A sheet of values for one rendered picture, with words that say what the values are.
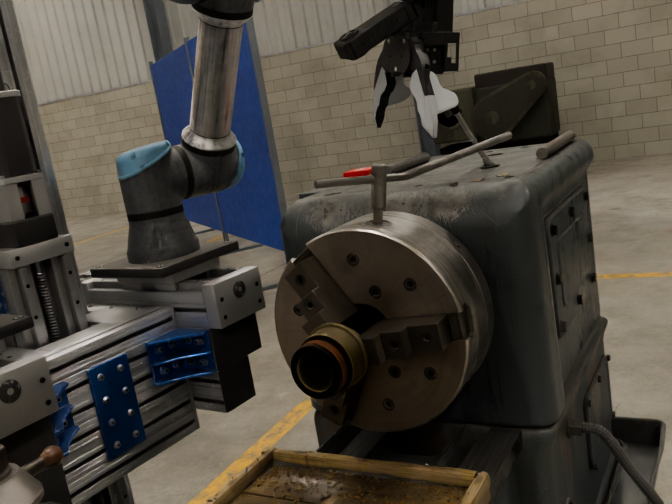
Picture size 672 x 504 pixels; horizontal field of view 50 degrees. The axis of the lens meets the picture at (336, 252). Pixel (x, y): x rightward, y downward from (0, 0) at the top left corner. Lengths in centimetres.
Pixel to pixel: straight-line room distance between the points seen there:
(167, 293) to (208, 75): 44
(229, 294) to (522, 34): 1000
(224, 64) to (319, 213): 39
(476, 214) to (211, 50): 63
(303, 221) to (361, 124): 1083
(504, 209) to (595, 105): 998
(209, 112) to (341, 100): 1071
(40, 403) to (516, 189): 78
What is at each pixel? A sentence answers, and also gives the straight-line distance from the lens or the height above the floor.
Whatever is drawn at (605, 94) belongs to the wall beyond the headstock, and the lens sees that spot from 1103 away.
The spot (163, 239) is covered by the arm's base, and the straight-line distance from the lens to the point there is 149.
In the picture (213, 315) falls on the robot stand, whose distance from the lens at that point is 140.
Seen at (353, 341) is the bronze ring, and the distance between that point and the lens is 95.
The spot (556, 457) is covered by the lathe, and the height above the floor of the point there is 79.
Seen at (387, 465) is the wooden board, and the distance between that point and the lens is 106.
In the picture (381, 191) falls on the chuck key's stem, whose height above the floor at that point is 128.
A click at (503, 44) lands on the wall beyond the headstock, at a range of 1125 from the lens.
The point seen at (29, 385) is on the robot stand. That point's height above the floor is 108.
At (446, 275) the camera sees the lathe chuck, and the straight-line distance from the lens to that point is 98.
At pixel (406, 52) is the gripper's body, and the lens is 100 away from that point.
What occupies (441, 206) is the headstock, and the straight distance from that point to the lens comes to 113.
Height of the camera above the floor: 141
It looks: 11 degrees down
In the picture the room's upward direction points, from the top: 10 degrees counter-clockwise
